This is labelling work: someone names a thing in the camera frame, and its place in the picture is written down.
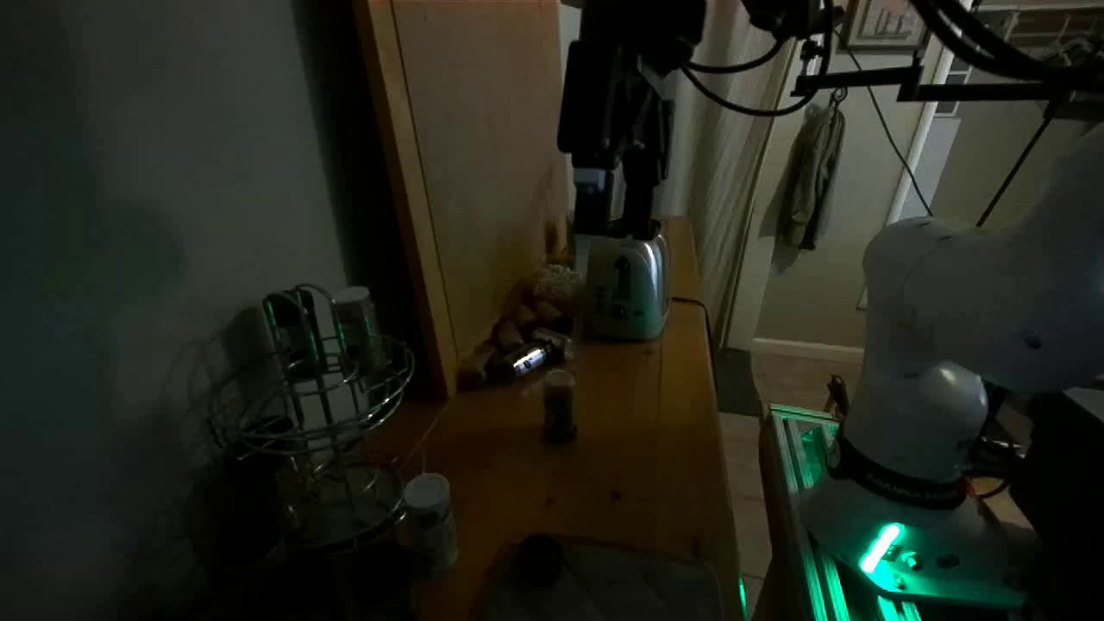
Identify dark shiny small object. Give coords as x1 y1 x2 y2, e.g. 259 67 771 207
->
487 334 568 385

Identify wire tiered basket rack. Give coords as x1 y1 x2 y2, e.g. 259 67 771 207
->
202 283 421 560

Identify hanging grey jacket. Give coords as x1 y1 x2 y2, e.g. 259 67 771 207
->
772 100 850 270

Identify large leaning wooden board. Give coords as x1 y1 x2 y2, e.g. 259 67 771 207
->
351 0 568 400

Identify pale crumpled bundle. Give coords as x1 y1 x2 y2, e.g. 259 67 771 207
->
529 259 587 339

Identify framed wall picture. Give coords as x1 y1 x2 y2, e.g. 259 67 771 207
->
843 0 932 55

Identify white cup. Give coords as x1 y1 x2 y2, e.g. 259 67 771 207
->
331 283 386 368

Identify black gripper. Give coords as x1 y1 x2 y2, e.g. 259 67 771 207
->
559 0 708 243

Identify black cable bundle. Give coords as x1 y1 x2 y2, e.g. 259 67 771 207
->
681 0 1104 235

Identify small black round object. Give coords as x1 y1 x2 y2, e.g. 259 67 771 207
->
511 536 568 589

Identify small clear bottle dark cap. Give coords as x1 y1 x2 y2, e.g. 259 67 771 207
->
543 365 580 447

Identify stainless steel toaster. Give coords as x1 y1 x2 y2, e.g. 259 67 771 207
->
583 230 674 345

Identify clear glass cup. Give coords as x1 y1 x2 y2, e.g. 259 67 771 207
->
259 285 331 380

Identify dark flat mat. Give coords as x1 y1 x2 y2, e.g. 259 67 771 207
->
480 536 740 621

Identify green-lit aluminium robot stand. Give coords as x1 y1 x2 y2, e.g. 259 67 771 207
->
751 400 1039 621

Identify jar with white lid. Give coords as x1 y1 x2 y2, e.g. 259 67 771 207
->
400 470 466 577

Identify black metal bar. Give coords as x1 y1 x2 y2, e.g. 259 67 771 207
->
789 53 1104 112

